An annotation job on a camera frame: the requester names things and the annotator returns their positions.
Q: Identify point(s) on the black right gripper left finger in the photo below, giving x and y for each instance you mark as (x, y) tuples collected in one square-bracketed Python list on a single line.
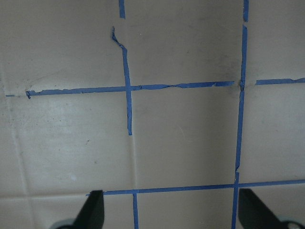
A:
[(91, 215)]

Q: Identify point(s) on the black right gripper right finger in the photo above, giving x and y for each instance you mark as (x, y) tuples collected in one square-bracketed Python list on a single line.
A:
[(254, 214)]

